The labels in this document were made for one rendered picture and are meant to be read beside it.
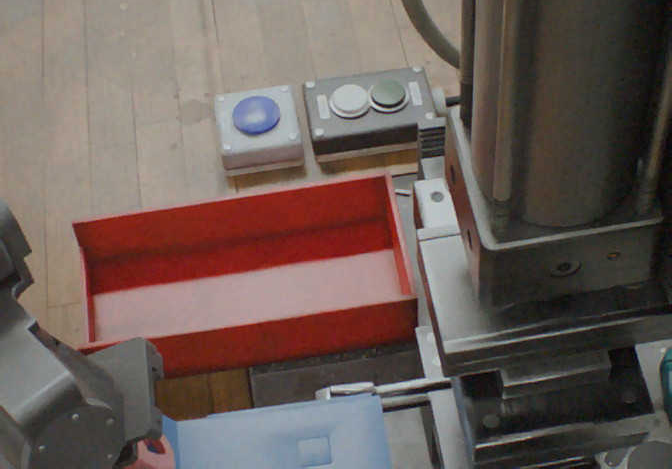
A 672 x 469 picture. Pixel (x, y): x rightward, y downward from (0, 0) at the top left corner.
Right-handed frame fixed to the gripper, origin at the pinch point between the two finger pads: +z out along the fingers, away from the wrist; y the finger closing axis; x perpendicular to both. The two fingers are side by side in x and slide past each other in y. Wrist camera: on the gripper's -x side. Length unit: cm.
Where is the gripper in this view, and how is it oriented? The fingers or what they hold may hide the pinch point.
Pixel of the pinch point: (162, 457)
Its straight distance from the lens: 86.7
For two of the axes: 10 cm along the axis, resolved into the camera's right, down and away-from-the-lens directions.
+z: 4.6, 4.6, 7.6
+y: 8.8, -3.5, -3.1
